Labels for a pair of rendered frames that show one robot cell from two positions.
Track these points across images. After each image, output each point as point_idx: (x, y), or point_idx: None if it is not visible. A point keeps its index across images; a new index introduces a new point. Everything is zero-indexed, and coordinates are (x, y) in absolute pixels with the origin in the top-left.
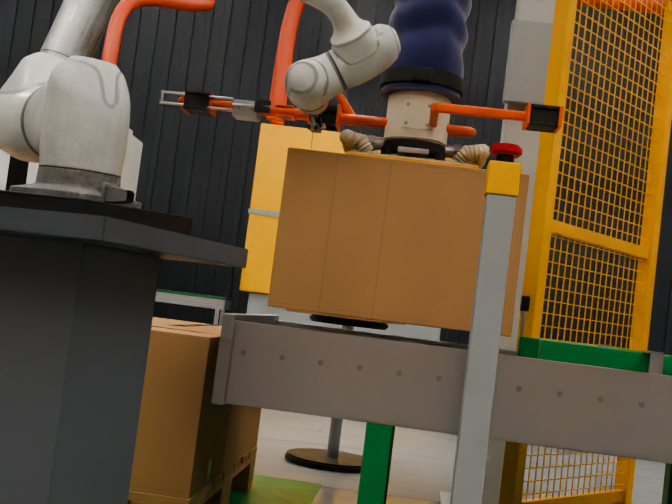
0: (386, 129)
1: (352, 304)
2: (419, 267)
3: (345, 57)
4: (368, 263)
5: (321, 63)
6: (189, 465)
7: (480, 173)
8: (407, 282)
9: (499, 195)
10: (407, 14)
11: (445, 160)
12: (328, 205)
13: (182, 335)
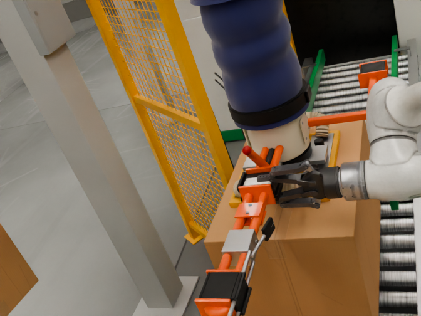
0: (285, 153)
1: (378, 279)
2: (373, 219)
3: (420, 130)
4: (373, 247)
5: (416, 150)
6: None
7: (363, 134)
8: (375, 234)
9: None
10: (282, 48)
11: None
12: (364, 242)
13: None
